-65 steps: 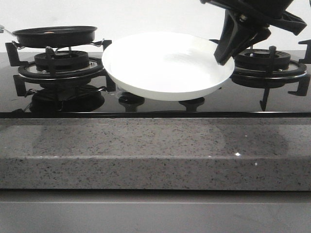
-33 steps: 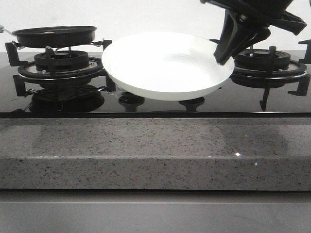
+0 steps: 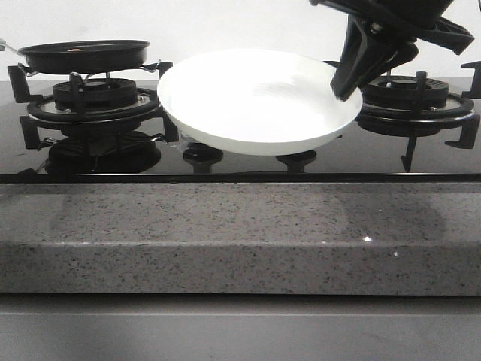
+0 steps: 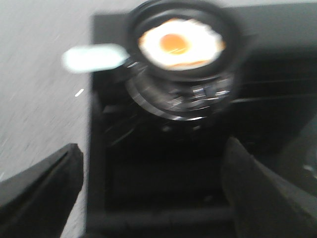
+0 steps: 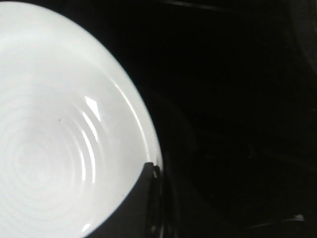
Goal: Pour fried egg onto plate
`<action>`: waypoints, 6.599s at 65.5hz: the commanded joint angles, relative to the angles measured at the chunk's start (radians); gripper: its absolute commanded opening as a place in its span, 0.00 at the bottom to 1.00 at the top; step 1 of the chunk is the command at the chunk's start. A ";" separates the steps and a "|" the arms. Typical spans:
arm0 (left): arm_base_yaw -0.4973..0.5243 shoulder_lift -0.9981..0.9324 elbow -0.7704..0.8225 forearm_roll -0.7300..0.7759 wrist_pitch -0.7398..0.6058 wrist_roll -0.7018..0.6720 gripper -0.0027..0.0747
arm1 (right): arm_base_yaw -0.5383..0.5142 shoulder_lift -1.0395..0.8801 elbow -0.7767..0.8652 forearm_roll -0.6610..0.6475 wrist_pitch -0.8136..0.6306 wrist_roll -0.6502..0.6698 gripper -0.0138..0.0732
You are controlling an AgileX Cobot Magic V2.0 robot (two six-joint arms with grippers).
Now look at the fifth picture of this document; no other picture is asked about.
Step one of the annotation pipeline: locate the black glass cooktop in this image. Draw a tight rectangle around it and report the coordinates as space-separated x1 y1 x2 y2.
37 0 317 238

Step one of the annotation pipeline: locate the white round plate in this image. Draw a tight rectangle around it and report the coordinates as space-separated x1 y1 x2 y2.
0 1 162 238

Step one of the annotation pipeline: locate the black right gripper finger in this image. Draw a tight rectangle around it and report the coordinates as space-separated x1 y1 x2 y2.
88 163 163 238

